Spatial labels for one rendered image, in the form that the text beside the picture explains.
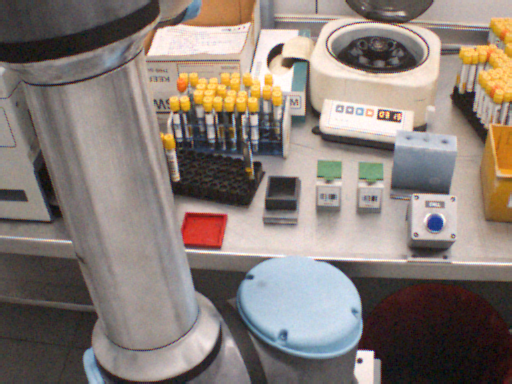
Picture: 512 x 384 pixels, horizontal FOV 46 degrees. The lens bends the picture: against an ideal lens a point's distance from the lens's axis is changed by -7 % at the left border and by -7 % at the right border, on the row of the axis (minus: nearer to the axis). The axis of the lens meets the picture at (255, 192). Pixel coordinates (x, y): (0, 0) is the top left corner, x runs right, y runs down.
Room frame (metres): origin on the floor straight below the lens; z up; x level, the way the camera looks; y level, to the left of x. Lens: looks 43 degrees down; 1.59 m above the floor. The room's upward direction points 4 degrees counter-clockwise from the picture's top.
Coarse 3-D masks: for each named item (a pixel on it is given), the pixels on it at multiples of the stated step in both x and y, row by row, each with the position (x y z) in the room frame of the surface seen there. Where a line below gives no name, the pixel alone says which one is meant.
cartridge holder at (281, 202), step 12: (276, 180) 0.78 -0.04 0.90; (288, 180) 0.77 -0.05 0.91; (300, 180) 0.79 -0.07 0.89; (276, 192) 0.76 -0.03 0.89; (288, 192) 0.76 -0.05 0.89; (264, 204) 0.74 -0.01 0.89; (276, 204) 0.73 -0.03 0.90; (288, 204) 0.72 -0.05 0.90; (264, 216) 0.71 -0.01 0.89; (276, 216) 0.71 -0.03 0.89; (288, 216) 0.71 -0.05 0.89
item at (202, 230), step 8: (192, 216) 0.73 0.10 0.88; (200, 216) 0.73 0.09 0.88; (208, 216) 0.73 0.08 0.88; (216, 216) 0.73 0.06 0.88; (224, 216) 0.72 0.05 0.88; (184, 224) 0.71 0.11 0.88; (192, 224) 0.72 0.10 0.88; (200, 224) 0.72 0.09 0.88; (208, 224) 0.71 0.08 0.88; (216, 224) 0.71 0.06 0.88; (224, 224) 0.71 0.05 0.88; (184, 232) 0.70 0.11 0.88; (192, 232) 0.70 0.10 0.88; (200, 232) 0.70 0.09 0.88; (208, 232) 0.70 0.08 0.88; (216, 232) 0.70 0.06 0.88; (224, 232) 0.69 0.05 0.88; (184, 240) 0.68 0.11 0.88; (192, 240) 0.68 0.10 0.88; (200, 240) 0.68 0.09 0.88; (208, 240) 0.68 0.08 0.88; (216, 240) 0.68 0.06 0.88; (216, 248) 0.66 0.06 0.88
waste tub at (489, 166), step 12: (492, 132) 0.80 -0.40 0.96; (504, 132) 0.79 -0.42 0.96; (492, 144) 0.75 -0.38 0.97; (504, 144) 0.79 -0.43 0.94; (492, 156) 0.73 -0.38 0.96; (504, 156) 0.79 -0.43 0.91; (480, 168) 0.80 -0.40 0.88; (492, 168) 0.71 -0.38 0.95; (504, 168) 0.79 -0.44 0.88; (492, 180) 0.70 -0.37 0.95; (504, 180) 0.67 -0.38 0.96; (492, 192) 0.68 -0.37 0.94; (504, 192) 0.67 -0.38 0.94; (492, 204) 0.68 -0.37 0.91; (504, 204) 0.67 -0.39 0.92; (492, 216) 0.67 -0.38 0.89; (504, 216) 0.67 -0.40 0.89
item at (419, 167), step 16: (400, 144) 0.76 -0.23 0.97; (416, 144) 0.76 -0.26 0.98; (432, 144) 0.76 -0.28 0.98; (448, 144) 0.75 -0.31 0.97; (400, 160) 0.76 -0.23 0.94; (416, 160) 0.75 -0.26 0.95; (432, 160) 0.75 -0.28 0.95; (448, 160) 0.74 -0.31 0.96; (400, 176) 0.76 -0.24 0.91; (416, 176) 0.75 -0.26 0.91; (432, 176) 0.74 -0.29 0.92; (448, 176) 0.74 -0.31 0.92; (400, 192) 0.75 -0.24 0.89; (416, 192) 0.74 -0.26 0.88; (432, 192) 0.74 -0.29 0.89; (448, 192) 0.74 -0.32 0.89
